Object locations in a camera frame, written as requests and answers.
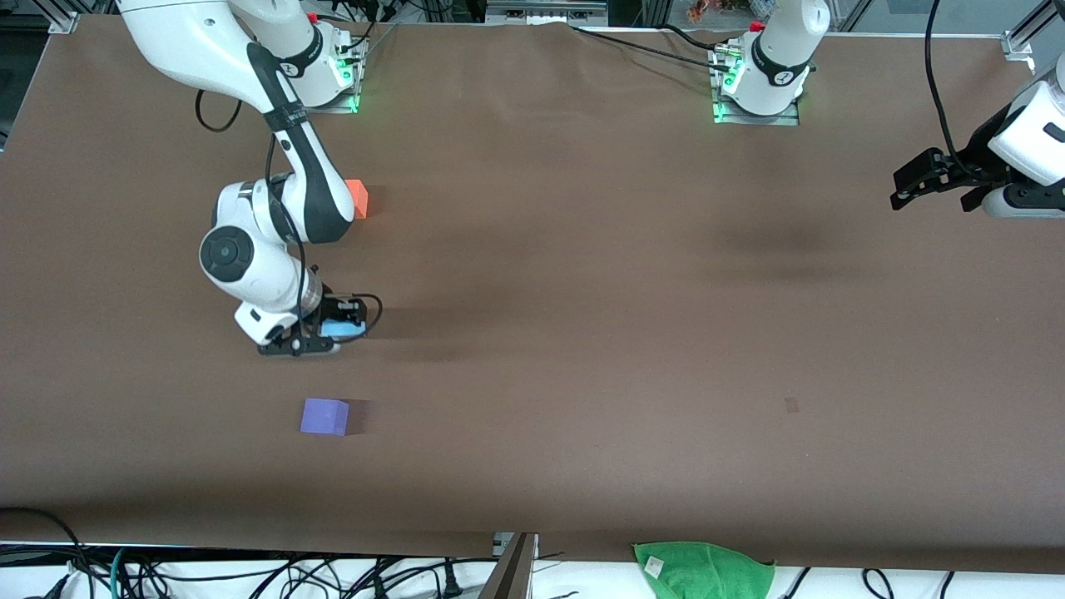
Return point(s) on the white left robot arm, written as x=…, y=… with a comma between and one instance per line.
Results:
x=778, y=58

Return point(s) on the orange foam block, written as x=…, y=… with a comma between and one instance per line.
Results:
x=359, y=200

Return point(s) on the green cloth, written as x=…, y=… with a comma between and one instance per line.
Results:
x=707, y=574

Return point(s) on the grey box device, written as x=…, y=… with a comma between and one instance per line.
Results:
x=545, y=12

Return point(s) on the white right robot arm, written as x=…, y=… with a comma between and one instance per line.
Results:
x=274, y=258

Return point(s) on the aluminium profile bar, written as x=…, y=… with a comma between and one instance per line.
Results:
x=512, y=574

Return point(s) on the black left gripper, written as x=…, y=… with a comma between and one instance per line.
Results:
x=978, y=157

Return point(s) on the purple foam block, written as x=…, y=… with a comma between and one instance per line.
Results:
x=323, y=416

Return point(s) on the aluminium frame corner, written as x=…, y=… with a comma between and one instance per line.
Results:
x=62, y=25
x=1019, y=43

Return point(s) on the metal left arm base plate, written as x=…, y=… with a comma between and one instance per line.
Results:
x=757, y=120

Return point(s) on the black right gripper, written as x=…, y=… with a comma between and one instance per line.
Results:
x=330, y=309

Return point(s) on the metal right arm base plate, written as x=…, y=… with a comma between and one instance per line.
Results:
x=316, y=108

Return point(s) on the brown table cover sheet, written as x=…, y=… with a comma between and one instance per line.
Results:
x=582, y=333

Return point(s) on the blue foam block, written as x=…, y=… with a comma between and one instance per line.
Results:
x=343, y=330

